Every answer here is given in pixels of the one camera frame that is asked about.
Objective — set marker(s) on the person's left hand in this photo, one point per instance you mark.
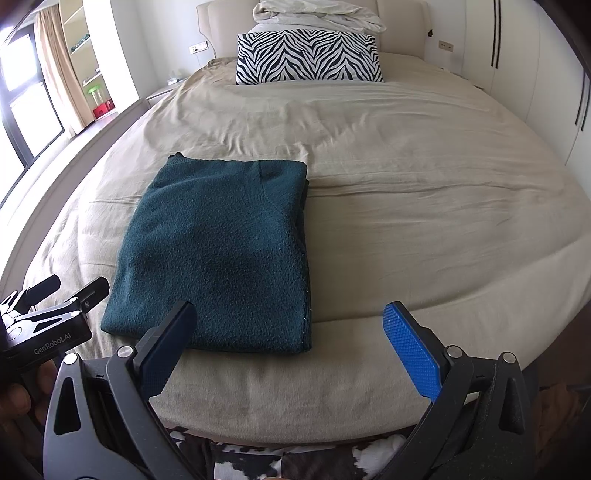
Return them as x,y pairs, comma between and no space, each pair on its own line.
23,397

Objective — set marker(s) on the white wall shelf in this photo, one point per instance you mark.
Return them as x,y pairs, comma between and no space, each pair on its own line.
85,50

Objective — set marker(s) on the bed with beige sheet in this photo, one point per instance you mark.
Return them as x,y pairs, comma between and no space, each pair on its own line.
415,207

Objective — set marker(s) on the white wall socket panel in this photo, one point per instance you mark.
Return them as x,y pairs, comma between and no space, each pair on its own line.
198,47

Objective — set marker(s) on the black white cow-print cloth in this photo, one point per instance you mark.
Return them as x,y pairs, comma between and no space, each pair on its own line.
258,461

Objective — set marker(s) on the red box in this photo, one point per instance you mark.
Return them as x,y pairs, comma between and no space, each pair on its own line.
102,110

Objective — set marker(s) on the white nightstand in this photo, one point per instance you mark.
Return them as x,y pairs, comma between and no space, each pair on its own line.
161,94

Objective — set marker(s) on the dark green knit sweater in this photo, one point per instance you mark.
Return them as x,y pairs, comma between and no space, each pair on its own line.
212,258

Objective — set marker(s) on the beige curtain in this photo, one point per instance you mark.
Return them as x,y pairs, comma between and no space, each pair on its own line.
57,69

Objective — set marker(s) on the small beige wall socket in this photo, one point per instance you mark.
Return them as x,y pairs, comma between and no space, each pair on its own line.
445,45

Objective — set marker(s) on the zebra print pillow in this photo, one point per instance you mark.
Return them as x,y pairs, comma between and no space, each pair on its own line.
309,57

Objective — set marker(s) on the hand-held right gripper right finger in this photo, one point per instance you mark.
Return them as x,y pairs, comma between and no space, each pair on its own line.
411,350

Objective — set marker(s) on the crumpled white duvet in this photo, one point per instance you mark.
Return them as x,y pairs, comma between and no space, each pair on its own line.
318,14

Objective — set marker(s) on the clear container with green lid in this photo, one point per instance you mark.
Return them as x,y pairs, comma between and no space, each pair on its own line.
95,94

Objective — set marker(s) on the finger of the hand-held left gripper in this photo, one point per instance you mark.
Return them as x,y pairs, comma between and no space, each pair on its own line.
90,293
39,287

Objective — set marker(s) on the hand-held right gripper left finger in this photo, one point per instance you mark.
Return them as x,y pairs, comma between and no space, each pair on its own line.
168,348

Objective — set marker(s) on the beige padded headboard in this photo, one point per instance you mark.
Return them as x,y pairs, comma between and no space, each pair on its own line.
217,27

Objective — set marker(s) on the window with dark frame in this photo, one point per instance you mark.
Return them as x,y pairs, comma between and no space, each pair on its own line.
27,101

